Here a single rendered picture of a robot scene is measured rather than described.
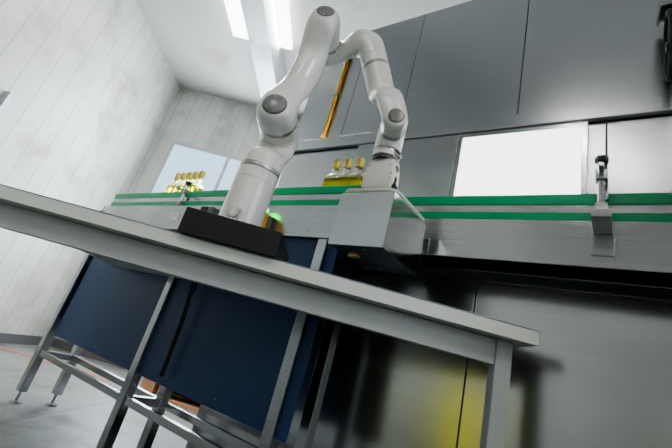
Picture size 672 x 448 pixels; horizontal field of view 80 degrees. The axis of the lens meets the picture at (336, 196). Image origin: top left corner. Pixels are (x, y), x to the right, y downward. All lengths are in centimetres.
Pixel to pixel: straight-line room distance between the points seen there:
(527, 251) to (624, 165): 48
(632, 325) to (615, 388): 17
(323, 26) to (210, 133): 406
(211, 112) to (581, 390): 493
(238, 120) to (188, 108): 67
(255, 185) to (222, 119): 430
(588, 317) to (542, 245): 26
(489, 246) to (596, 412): 47
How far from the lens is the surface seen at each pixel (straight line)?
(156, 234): 109
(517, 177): 151
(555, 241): 119
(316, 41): 138
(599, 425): 131
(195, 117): 550
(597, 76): 174
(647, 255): 117
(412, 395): 142
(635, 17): 191
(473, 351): 108
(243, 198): 110
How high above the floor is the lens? 56
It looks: 22 degrees up
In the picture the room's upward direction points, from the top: 16 degrees clockwise
